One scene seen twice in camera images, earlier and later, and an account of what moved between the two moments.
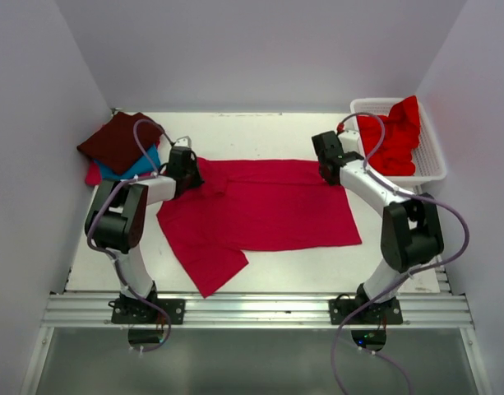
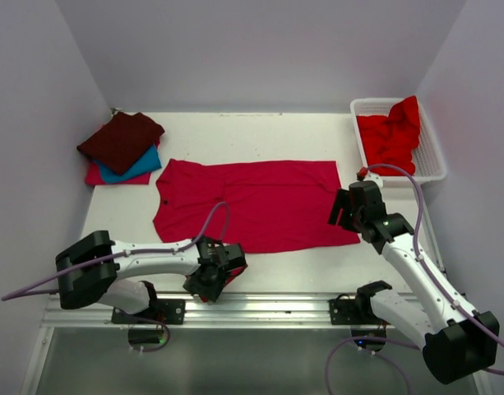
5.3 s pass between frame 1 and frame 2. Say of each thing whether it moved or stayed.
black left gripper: moved
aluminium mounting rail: stayed
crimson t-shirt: stayed
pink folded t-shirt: stayed
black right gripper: moved
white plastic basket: stayed
